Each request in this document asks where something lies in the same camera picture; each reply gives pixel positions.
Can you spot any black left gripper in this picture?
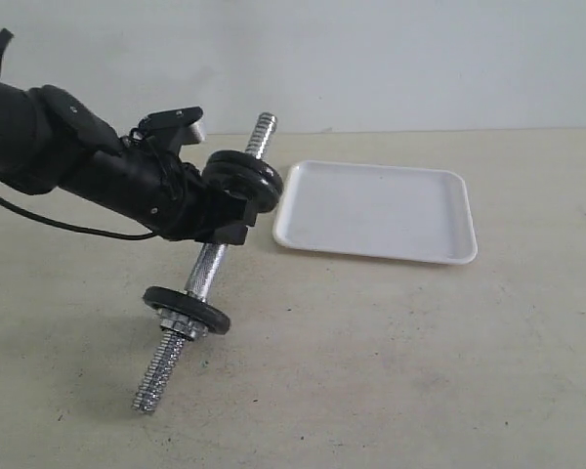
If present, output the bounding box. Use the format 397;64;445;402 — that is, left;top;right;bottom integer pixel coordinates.
90;141;258;245

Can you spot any black weight plate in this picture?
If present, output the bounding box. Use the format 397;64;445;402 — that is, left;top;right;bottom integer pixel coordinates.
143;286;231;335
202;162;283;213
202;149;283;191

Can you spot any chrome spin-lock collar nut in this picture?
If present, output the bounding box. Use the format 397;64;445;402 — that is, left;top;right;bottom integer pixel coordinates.
157;309;208;341

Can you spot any chrome threaded dumbbell bar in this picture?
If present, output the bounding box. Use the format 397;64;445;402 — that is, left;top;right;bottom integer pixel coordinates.
132;112;277;414

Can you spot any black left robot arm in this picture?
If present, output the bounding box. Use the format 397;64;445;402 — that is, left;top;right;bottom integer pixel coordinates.
0;28;258;245

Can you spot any white plastic tray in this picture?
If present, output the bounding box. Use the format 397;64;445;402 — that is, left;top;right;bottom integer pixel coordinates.
272;160;478;265

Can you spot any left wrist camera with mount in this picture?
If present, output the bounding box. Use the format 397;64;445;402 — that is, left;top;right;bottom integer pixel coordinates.
137;107;206;155

